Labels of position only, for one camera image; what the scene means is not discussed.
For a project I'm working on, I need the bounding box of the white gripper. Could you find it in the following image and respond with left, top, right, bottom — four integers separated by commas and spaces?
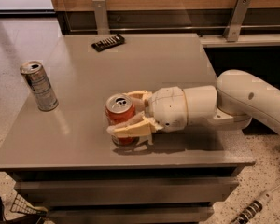
106, 87, 188, 145

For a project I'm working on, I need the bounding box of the red coke can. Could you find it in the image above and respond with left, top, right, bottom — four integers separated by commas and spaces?
105, 92, 137, 147

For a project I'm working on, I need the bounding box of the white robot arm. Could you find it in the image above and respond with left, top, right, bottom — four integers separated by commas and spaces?
106, 70, 280, 142

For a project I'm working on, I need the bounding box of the black rxbar chocolate bar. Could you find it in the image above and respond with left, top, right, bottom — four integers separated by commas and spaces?
91, 34, 125, 52

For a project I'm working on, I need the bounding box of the silver energy drink can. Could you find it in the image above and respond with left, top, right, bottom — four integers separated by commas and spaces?
20, 61, 59, 112

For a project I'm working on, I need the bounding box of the upper grey drawer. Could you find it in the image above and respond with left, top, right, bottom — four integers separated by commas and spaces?
15, 177, 238, 207

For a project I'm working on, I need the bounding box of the grey drawer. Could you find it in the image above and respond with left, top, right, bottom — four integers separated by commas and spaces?
15, 177, 238, 207
48, 207, 214, 224

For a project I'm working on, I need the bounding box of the lower grey drawer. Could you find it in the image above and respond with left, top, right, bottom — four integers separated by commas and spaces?
48, 207, 214, 224

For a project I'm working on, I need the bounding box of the left metal bracket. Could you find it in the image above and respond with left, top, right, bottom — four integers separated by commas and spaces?
92, 0, 110, 35

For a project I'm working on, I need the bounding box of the metal bracket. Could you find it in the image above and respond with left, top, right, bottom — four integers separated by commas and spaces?
223, 0, 251, 42
92, 0, 110, 35

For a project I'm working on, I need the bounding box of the right metal bracket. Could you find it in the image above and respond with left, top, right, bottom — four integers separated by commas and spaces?
223, 0, 251, 42

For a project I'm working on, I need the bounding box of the white cable with spring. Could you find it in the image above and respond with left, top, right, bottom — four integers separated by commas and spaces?
230, 174, 280, 224

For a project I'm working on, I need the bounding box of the black wire basket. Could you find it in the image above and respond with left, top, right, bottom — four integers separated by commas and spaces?
10, 194, 48, 216

